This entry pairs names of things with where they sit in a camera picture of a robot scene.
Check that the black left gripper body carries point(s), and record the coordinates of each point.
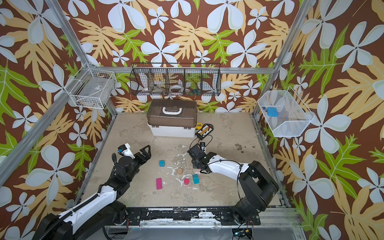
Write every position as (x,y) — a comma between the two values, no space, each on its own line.
(136,163)

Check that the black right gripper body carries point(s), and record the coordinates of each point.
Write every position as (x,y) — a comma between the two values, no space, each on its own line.
(197,156)

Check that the magenta rectangular block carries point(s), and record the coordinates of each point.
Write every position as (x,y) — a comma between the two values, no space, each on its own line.
(159,184)

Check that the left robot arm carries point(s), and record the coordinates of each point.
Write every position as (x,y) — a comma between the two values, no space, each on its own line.
(100,209)

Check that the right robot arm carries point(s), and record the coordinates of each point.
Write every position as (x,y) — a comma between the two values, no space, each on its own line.
(257,184)

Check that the teal rectangular block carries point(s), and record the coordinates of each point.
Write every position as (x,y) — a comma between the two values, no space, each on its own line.
(196,179)

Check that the teal small block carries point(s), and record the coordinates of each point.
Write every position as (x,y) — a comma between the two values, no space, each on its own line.
(162,163)

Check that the black battery pack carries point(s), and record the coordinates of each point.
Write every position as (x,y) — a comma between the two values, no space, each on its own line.
(204,131)

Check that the yellow tape measure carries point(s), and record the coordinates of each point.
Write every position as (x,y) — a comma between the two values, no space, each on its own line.
(199,126)

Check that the white box with brown lid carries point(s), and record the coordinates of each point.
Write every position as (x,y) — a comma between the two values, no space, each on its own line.
(172,118)

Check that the blue device in basket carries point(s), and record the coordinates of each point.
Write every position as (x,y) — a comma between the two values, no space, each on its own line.
(272,112)

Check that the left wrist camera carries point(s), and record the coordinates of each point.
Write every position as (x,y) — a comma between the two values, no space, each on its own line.
(125,150)

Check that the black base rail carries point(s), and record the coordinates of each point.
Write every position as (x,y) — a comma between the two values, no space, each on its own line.
(223,216)

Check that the black wire basket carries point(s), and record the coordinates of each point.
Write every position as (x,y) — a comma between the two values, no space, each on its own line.
(174,79)

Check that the white wire basket left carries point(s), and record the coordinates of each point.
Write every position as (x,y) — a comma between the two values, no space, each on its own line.
(91,87)

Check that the white wire basket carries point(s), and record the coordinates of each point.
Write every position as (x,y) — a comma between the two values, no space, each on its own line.
(91,87)
(294,115)

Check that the white wire basket right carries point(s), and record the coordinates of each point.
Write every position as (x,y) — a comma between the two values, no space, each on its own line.
(294,115)

